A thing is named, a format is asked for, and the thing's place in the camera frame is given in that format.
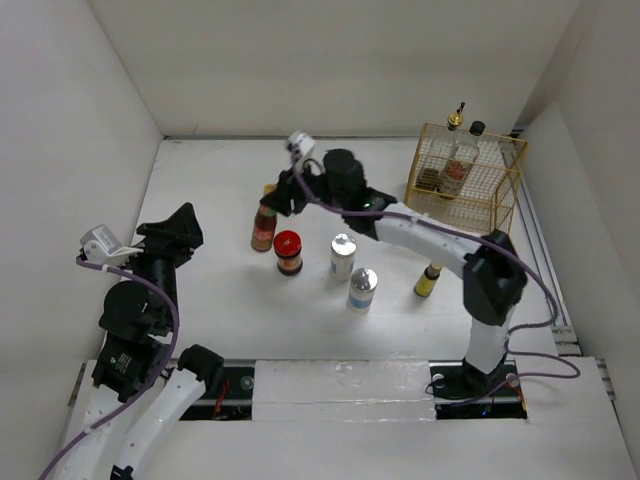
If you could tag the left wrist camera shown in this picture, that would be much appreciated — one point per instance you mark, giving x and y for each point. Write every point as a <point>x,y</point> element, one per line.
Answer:
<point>101,247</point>

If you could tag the silver lid shaker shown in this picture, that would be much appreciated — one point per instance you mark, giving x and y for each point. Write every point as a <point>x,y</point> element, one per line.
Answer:
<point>342,260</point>
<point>362,288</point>

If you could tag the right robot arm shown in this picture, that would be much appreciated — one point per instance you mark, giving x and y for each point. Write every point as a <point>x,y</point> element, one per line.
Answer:
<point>492,275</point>

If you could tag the glass cruet gold spout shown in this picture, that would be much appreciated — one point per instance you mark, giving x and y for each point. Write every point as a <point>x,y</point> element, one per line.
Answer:
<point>441,143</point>

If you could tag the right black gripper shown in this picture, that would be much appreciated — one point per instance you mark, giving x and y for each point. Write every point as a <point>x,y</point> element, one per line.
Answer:
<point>289,186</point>

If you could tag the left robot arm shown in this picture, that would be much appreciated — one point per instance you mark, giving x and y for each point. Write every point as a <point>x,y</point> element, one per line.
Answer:
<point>139,389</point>

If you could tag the small yellow label bottle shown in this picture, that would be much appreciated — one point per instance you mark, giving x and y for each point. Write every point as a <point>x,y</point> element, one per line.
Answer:
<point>427,281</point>

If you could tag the black mounting rail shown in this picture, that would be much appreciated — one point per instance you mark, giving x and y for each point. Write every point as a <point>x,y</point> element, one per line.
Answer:
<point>233,401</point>

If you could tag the red lid sauce jar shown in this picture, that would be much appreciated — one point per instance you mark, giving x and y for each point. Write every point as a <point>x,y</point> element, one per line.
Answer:
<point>287,246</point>

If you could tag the gold wire basket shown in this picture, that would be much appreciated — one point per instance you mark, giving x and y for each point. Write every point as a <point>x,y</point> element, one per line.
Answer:
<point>489,195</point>

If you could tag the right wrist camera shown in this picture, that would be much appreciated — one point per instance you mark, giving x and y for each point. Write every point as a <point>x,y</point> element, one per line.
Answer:
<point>300,147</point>

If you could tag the small red sauce bottle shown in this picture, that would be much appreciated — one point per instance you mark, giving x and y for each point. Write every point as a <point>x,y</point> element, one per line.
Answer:
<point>264,227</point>

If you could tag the silver lid shaker rear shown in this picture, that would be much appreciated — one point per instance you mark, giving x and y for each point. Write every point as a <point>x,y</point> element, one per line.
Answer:
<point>342,260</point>

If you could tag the silver lid shaker front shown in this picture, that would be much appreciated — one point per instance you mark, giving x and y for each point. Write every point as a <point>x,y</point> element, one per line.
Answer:
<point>362,288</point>

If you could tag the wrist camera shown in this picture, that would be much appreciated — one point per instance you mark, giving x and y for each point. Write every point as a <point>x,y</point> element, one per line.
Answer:
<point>101,247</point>
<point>300,147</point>

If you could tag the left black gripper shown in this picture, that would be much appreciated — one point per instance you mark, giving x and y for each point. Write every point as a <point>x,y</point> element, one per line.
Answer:
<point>179,236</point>

